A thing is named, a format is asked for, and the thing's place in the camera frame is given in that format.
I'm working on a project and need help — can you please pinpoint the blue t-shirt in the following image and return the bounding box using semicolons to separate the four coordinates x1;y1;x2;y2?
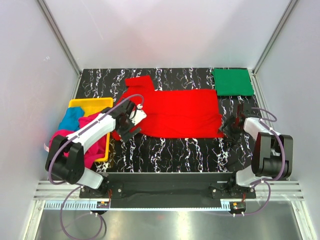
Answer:
58;106;85;132

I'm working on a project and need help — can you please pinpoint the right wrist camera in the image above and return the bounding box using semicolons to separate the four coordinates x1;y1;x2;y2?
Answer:
236;103;246;120

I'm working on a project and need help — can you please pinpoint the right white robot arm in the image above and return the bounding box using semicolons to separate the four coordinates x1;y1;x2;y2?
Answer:
219;103;294;199

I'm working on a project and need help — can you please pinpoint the aluminium frame post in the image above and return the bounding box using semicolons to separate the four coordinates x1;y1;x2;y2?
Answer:
35;0;82;77
252;0;299;75

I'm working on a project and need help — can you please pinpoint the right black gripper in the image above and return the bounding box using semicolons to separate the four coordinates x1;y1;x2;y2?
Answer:
217;115;244;144

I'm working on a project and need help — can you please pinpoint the folded green t-shirt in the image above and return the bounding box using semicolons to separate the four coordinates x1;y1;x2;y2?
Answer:
211;68;254;97

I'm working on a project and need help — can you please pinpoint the red t-shirt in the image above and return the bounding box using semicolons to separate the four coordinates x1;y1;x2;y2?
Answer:
121;75;224;139

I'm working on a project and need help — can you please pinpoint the left aluminium frame post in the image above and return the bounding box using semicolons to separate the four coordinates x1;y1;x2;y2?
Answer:
35;0;82;77

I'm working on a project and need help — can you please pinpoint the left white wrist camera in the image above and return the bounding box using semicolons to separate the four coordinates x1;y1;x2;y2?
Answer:
129;104;147;126

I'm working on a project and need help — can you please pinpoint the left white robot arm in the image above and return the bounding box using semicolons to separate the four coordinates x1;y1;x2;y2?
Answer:
45;99;147;198

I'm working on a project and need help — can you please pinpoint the yellow plastic bin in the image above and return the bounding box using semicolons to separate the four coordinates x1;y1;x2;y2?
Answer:
68;97;114;163

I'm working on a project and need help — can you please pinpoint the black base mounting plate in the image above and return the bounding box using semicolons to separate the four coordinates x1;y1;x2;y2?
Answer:
47;171;291;210

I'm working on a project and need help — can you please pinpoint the front aluminium rail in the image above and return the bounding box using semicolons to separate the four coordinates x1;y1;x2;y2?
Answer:
33;181;304;211

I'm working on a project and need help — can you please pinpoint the right aluminium frame post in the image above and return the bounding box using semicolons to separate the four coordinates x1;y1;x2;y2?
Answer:
252;0;299;75

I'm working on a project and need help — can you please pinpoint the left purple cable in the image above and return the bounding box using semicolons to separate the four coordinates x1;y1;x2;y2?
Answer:
47;93;145;238

